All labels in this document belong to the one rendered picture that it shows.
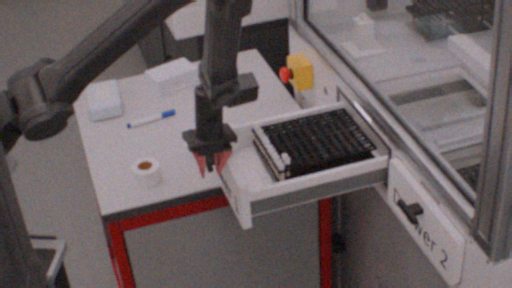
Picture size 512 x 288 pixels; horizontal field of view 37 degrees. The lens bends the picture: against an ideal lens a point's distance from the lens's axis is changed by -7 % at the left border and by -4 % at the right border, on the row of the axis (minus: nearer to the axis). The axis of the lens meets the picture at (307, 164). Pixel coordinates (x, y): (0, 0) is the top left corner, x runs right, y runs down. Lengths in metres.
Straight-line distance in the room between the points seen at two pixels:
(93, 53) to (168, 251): 0.86
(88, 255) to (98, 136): 0.89
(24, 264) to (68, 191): 2.39
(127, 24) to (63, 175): 2.24
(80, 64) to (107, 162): 0.81
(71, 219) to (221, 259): 1.19
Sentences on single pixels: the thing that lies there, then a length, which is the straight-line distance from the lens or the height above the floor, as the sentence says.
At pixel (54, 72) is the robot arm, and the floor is 1.31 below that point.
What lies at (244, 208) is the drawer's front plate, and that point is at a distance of 1.63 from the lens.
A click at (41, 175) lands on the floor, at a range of 3.42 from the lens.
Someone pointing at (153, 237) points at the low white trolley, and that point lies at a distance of 1.95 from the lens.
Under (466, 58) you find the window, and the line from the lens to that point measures 1.35.
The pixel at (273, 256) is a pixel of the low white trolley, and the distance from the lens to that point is 2.09.
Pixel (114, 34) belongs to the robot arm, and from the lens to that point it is 1.20.
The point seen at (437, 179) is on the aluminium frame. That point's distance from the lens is 1.51.
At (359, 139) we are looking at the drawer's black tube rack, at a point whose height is 0.90.
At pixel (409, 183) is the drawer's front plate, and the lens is 1.60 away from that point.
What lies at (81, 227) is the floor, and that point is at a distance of 3.08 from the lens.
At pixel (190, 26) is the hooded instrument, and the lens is 2.46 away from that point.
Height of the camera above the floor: 1.88
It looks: 35 degrees down
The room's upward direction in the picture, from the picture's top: 2 degrees counter-clockwise
